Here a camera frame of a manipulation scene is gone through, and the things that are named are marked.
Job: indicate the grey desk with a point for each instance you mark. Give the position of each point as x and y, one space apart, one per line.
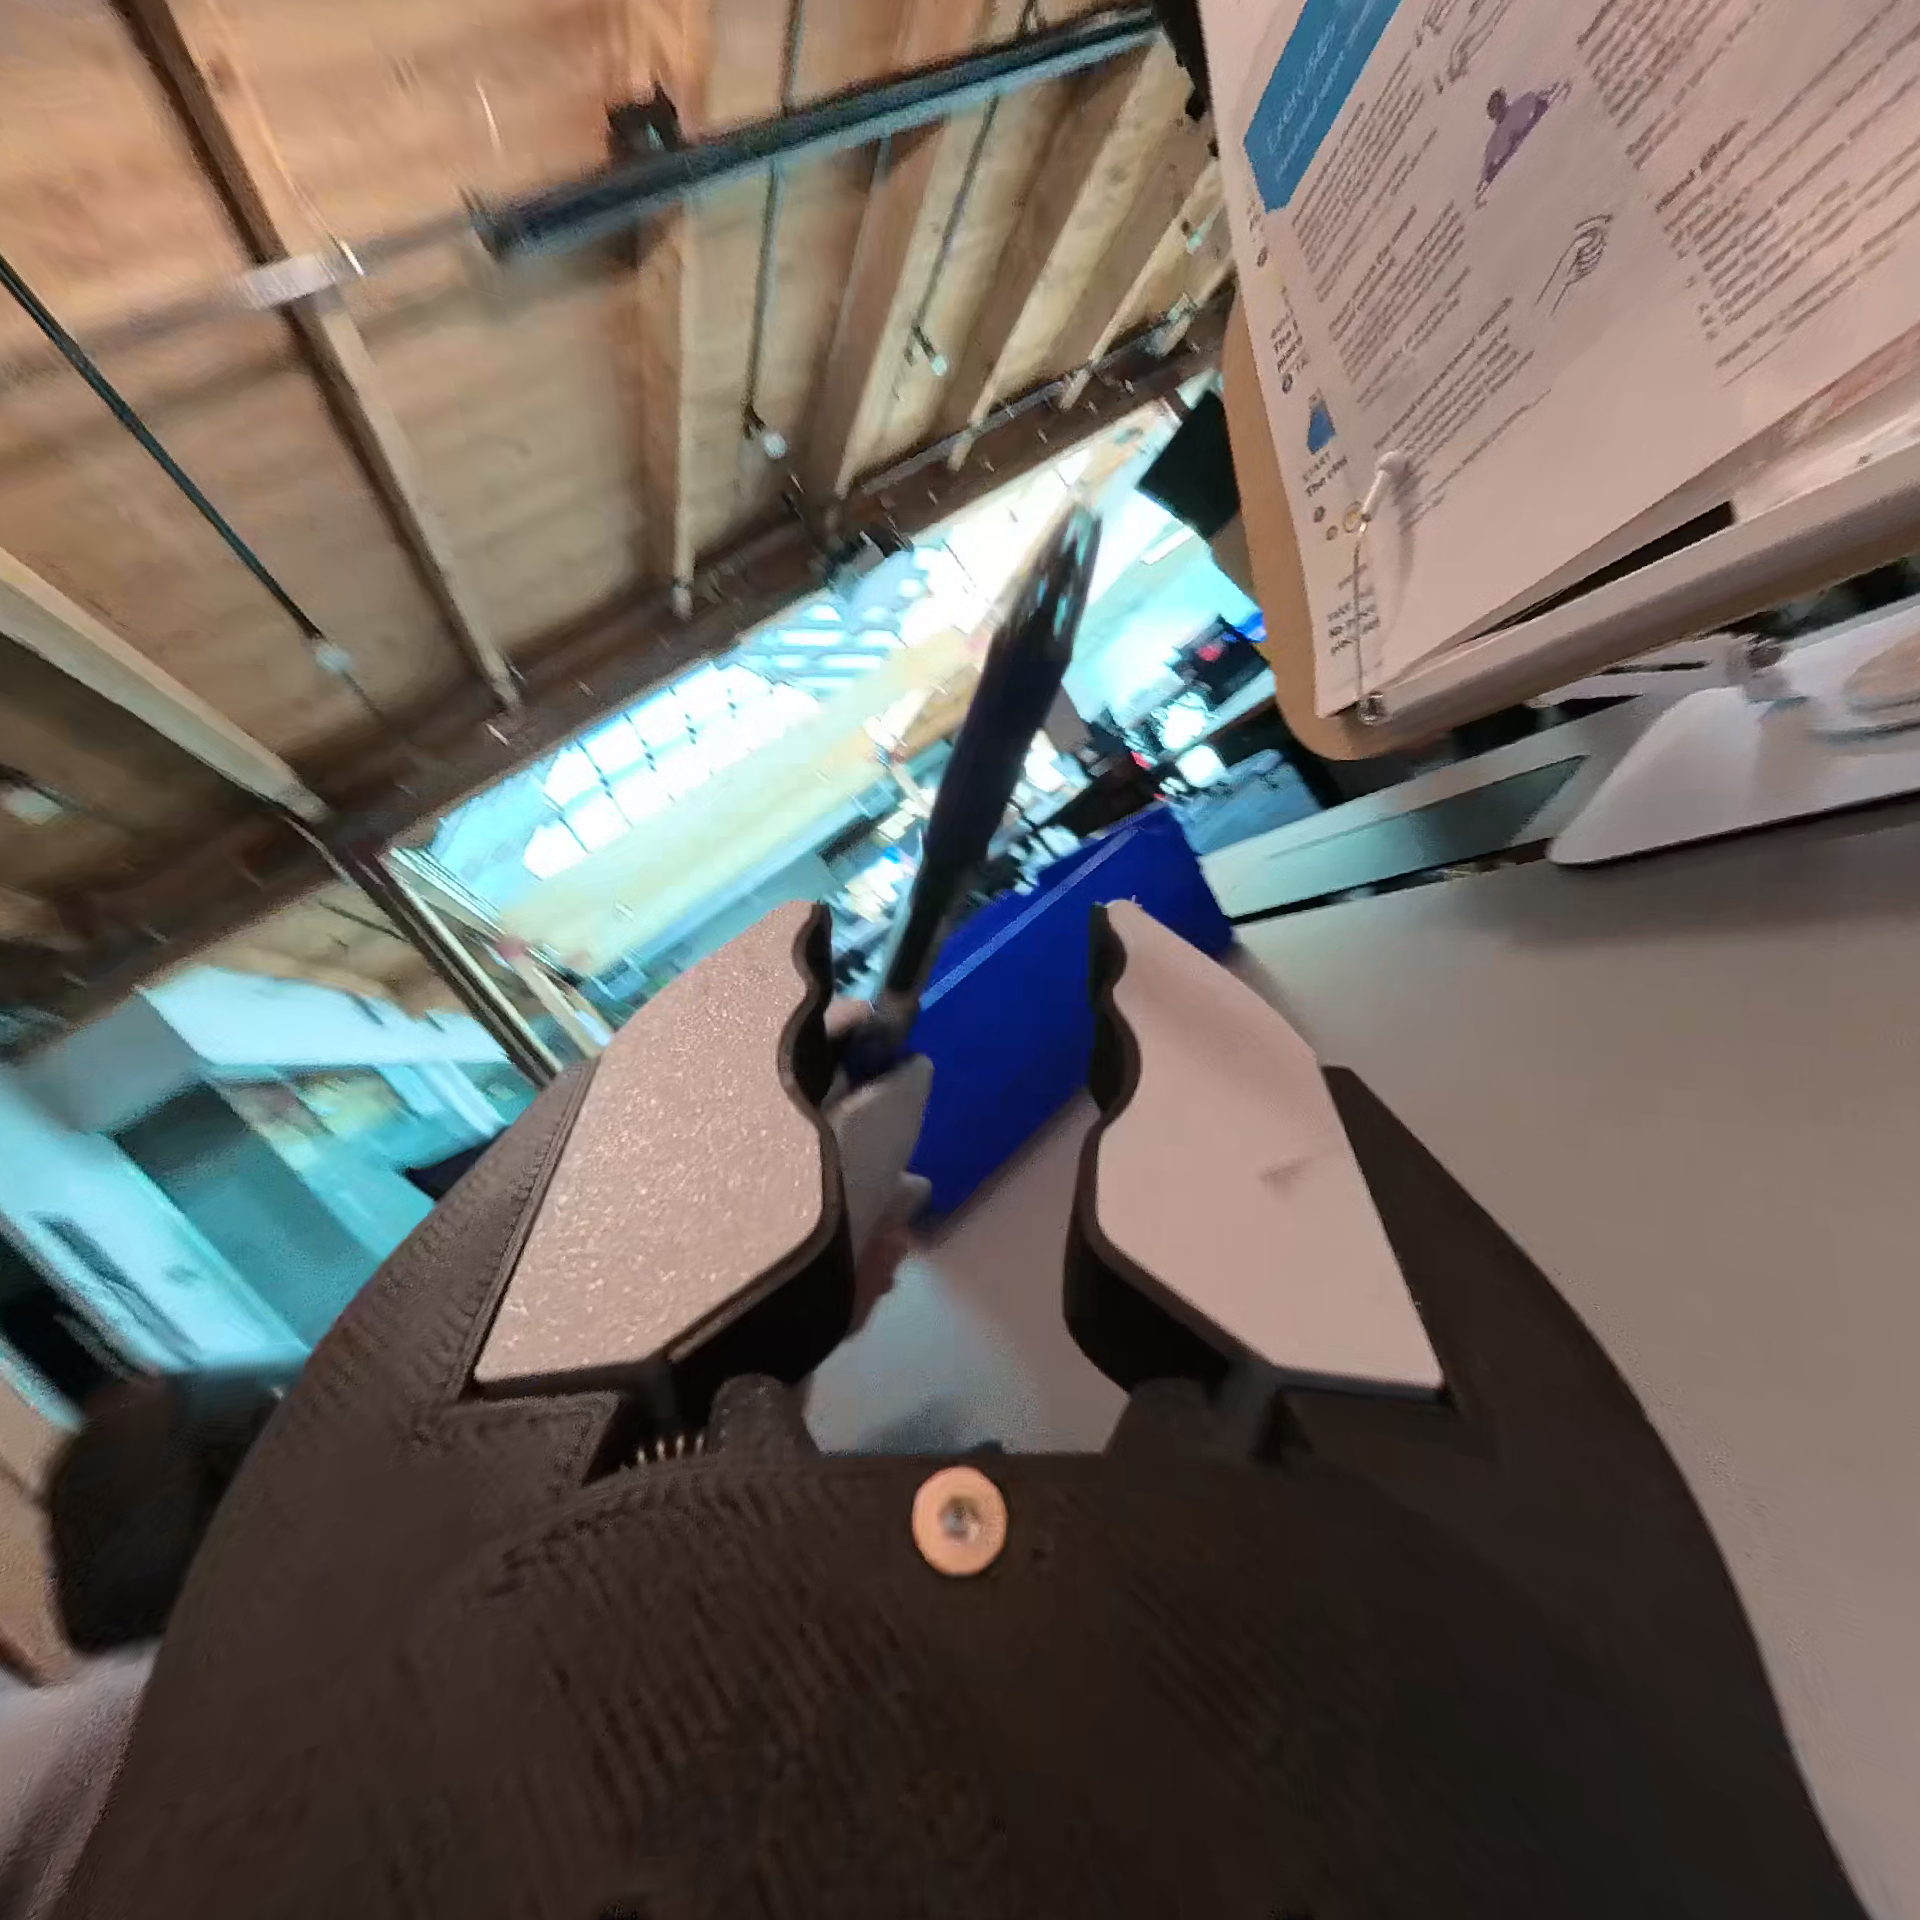
1575 1125

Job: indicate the person's left forearm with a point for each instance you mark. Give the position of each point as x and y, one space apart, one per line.
61 1801

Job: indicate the blue pen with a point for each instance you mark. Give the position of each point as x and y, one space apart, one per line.
990 750

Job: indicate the black panel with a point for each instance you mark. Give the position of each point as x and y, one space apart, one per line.
1192 472

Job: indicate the printed sheet blue banner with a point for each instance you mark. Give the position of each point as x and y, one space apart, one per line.
1501 300

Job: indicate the blue storage bin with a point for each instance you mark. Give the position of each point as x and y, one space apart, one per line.
1020 1050

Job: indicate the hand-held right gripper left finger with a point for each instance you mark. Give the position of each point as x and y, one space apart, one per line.
660 1185

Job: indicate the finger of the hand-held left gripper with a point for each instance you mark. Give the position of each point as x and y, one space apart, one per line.
885 1155

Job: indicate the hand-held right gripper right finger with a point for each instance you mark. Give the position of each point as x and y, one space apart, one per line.
1244 1185

